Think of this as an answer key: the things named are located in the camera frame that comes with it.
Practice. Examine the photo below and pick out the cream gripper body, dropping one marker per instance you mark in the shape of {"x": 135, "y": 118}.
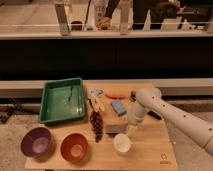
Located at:
{"x": 136, "y": 115}

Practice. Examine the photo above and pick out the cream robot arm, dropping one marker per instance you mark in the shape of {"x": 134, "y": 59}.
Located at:
{"x": 149, "y": 99}

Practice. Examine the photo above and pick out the blue sponge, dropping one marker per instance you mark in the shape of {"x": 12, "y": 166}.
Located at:
{"x": 118, "y": 107}

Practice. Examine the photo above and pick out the orange carrot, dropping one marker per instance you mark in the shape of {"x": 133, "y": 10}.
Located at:
{"x": 115, "y": 96}

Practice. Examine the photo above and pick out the white small bowl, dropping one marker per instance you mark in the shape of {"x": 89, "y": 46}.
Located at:
{"x": 122, "y": 143}

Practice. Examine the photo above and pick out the brown pine cone brush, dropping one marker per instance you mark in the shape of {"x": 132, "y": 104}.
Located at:
{"x": 96, "y": 121}

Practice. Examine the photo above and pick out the orange bowl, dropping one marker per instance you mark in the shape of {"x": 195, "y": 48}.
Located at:
{"x": 74, "y": 147}

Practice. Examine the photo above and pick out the green plastic tray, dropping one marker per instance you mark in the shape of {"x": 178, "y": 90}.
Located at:
{"x": 62, "y": 101}

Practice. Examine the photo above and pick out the purple bowl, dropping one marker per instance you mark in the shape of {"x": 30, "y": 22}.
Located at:
{"x": 36, "y": 142}

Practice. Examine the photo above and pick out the dark red cup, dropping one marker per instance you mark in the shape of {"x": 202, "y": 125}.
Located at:
{"x": 76, "y": 25}

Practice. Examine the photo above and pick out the black handled tool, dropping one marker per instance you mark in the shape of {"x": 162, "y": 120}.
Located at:
{"x": 151, "y": 113}

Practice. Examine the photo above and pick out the right wooden post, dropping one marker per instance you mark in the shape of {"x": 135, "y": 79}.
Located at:
{"x": 125, "y": 8}

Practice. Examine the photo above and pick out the wooden post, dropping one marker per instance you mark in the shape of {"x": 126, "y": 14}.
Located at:
{"x": 62, "y": 19}
{"x": 125, "y": 8}

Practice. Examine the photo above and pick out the left wooden post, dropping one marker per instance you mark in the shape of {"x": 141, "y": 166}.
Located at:
{"x": 62, "y": 19}

